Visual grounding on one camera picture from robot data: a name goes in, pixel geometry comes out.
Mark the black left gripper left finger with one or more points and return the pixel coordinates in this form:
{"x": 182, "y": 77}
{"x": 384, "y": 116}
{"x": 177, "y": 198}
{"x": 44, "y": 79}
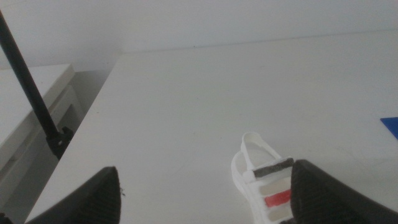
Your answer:
{"x": 93, "y": 199}

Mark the white sandal shoe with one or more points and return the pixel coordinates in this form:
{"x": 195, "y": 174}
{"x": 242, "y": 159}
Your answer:
{"x": 258, "y": 183}

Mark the blue mat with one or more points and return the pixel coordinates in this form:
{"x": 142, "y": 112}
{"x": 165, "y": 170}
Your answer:
{"x": 391, "y": 125}

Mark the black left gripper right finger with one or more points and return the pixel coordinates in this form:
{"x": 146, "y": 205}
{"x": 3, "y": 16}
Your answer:
{"x": 323, "y": 199}

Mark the black pole with clamp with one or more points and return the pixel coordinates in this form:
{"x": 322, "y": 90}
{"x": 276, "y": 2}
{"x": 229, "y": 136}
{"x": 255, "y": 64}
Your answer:
{"x": 28, "y": 84}

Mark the white side cabinet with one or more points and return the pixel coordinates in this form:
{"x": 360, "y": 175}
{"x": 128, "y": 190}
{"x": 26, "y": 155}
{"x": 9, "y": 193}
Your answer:
{"x": 21, "y": 102}

